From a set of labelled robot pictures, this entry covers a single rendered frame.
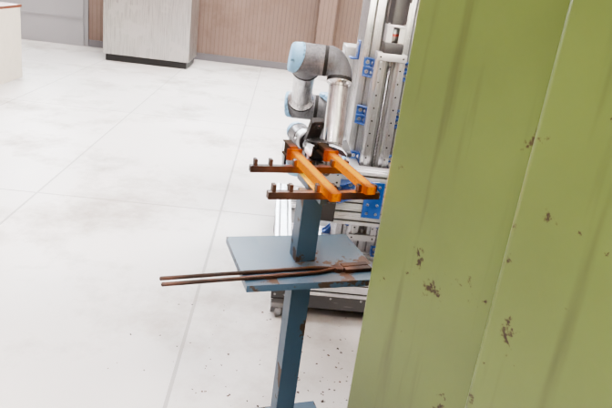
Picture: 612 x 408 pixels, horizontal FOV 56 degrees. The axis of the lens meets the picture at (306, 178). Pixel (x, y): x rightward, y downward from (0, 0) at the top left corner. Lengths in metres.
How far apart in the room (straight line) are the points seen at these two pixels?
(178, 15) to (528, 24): 8.39
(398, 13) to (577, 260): 1.92
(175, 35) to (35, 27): 2.85
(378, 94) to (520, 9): 1.67
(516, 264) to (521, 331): 0.10
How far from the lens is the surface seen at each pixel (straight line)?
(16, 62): 7.79
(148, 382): 2.40
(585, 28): 0.86
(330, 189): 1.48
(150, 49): 9.39
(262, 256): 1.70
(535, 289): 0.92
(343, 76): 2.17
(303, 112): 2.54
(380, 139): 2.76
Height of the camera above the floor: 1.50
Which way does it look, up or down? 19 degrees down
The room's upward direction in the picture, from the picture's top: 7 degrees clockwise
